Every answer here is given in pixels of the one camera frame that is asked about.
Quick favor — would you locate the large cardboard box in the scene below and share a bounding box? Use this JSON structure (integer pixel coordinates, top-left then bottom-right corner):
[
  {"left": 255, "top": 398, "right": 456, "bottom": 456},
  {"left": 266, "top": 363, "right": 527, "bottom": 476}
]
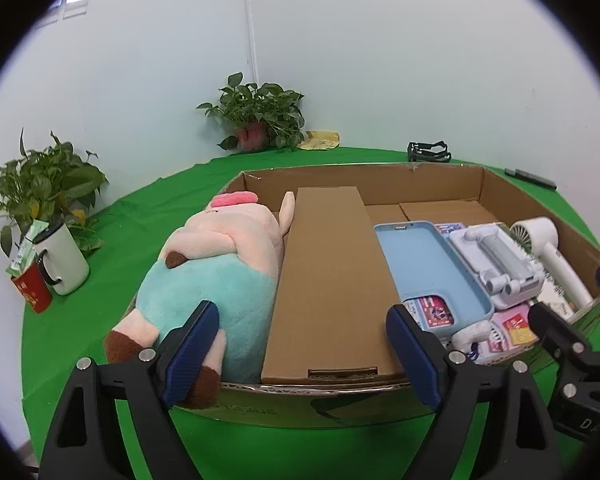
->
[{"left": 122, "top": 161, "right": 600, "bottom": 430}]

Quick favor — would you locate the white crumpled tissue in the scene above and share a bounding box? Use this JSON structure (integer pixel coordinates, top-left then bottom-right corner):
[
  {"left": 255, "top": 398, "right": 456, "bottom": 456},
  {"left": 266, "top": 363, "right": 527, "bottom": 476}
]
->
[{"left": 451, "top": 320, "right": 492, "bottom": 356}]

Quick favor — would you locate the light blue phone case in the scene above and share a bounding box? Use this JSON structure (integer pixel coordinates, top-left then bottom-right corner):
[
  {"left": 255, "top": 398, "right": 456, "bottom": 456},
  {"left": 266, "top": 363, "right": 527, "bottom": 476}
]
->
[{"left": 374, "top": 221, "right": 494, "bottom": 340}]

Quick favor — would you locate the black remote bar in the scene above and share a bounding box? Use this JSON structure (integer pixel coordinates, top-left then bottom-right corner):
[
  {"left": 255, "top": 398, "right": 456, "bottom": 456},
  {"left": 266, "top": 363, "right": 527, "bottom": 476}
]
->
[{"left": 504, "top": 168, "right": 557, "bottom": 191}]

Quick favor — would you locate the colourful board game box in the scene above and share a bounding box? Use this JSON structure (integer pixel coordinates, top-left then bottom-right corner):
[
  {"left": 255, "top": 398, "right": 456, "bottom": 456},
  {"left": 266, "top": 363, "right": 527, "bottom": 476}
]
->
[{"left": 404, "top": 221, "right": 541, "bottom": 363}]

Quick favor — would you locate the potted plant pink pot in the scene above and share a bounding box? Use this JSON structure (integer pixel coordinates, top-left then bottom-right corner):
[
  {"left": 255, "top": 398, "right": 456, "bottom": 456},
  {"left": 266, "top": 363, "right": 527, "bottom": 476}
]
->
[{"left": 197, "top": 72, "right": 306, "bottom": 153}]

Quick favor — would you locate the white handheld fan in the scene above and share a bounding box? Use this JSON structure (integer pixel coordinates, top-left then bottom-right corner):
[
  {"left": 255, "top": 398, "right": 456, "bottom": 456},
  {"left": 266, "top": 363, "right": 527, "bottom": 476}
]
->
[{"left": 510, "top": 217, "right": 593, "bottom": 310}]

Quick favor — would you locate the white mug black handle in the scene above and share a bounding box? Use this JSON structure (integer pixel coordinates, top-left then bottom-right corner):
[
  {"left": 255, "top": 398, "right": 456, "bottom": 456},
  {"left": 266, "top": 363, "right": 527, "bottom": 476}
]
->
[{"left": 32, "top": 221, "right": 90, "bottom": 296}]

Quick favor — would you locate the green white medicine box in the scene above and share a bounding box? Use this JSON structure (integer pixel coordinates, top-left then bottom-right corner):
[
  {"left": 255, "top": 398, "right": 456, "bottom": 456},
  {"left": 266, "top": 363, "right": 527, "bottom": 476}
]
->
[{"left": 500, "top": 226, "right": 578, "bottom": 321}]

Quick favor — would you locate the black clip stand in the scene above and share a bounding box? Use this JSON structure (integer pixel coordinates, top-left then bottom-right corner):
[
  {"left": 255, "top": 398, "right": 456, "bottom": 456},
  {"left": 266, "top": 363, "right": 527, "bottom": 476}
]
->
[{"left": 406, "top": 141, "right": 452, "bottom": 164}]

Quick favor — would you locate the pink pig plush toy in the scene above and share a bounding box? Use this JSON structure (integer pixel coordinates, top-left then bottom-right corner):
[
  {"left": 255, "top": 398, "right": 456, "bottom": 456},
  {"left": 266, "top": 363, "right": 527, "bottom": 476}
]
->
[{"left": 104, "top": 192, "right": 296, "bottom": 410}]

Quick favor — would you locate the potted plant at left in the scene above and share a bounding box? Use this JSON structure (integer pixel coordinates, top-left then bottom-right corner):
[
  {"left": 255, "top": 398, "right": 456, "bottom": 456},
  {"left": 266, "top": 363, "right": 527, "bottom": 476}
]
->
[{"left": 0, "top": 134, "right": 108, "bottom": 256}]

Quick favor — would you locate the white folding phone stand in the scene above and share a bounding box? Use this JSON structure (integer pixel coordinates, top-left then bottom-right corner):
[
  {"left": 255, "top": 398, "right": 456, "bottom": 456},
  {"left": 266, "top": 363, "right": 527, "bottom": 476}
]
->
[{"left": 449, "top": 223, "right": 545, "bottom": 311}]

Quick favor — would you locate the yellow cloth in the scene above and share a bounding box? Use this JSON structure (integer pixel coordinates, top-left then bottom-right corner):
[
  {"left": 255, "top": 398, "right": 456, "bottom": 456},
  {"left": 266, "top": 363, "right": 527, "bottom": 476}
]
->
[{"left": 298, "top": 130, "right": 340, "bottom": 151}]

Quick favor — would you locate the red cup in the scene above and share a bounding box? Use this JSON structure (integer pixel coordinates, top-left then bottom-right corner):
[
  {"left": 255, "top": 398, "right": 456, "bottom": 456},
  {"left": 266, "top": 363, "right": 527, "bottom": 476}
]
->
[{"left": 12, "top": 262, "right": 52, "bottom": 313}]

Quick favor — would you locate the cardboard divider panel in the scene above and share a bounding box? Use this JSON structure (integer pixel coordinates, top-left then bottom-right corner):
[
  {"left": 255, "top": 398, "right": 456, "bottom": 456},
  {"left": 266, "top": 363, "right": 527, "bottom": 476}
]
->
[{"left": 261, "top": 186, "right": 403, "bottom": 385}]

